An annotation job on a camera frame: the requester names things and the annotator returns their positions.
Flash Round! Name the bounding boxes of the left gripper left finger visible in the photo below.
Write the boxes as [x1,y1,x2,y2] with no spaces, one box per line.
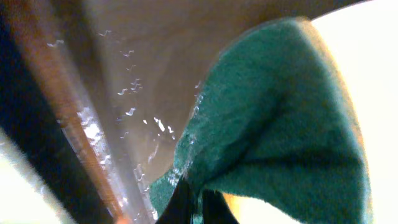
[156,177,197,224]

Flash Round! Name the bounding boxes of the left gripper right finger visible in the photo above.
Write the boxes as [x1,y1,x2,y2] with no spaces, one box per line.
[202,190,239,224]

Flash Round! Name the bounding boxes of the green and yellow sponge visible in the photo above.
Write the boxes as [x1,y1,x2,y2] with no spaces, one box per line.
[150,17,373,223]

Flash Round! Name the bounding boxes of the green tray with soapy water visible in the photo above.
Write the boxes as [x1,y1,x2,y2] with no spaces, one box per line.
[1,0,349,223]

